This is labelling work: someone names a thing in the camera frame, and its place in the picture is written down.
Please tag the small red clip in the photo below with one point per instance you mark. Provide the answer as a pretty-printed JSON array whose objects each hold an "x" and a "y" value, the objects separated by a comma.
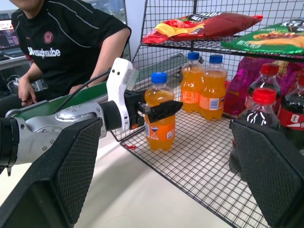
[{"x": 130, "y": 147}]

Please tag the purple snack bag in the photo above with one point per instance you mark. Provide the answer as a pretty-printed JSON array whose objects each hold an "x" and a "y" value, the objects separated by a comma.
[{"x": 240, "y": 88}]

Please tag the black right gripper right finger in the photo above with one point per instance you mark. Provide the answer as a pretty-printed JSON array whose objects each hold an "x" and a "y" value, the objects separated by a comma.
[{"x": 273, "y": 171}]

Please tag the computer monitor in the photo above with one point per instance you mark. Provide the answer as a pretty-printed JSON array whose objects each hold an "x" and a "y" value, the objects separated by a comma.
[{"x": 8, "y": 35}]

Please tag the orange soda bottle blue cap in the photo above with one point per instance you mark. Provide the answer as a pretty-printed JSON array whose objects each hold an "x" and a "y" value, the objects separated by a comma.
[
  {"x": 212, "y": 99},
  {"x": 190, "y": 90},
  {"x": 159, "y": 135}
]

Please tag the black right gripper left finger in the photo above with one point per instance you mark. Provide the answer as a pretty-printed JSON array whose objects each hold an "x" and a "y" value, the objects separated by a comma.
[{"x": 47, "y": 185}]

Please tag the cola bottle red cap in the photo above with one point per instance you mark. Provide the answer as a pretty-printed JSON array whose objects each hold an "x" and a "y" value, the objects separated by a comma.
[
  {"x": 264, "y": 80},
  {"x": 261, "y": 111},
  {"x": 292, "y": 114}
]

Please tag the red chips bag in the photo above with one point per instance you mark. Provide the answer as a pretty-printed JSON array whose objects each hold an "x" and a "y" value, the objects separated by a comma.
[{"x": 213, "y": 26}]

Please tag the green conveyor belt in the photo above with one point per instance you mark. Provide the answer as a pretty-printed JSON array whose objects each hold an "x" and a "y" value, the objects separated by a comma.
[{"x": 90, "y": 95}]

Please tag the person's left hand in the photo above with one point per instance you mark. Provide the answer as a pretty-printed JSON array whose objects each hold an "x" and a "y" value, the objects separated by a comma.
[{"x": 79, "y": 87}]

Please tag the person in black shirt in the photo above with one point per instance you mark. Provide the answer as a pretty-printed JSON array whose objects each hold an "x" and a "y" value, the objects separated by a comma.
[{"x": 71, "y": 42}]

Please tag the person's right hand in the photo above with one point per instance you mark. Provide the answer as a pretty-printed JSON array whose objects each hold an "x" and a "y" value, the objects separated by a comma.
[{"x": 26, "y": 91}]

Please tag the green chips bag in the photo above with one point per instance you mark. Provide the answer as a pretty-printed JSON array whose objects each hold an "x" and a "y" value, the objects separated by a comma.
[{"x": 268, "y": 40}]

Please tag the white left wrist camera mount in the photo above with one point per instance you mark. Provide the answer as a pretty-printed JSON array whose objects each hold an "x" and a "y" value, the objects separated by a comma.
[{"x": 117, "y": 95}]

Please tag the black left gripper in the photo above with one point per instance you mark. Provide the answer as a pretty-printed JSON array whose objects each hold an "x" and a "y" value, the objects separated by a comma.
[{"x": 133, "y": 102}]

